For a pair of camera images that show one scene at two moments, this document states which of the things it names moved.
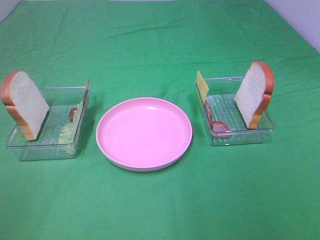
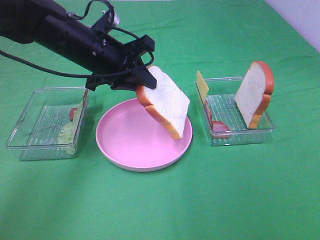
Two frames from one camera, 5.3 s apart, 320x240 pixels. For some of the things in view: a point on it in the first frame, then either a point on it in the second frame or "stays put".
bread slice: x=24 y=101 → x=167 y=103
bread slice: x=253 y=95 stays put
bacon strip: x=219 y=129 stays put
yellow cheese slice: x=202 y=86 stays put
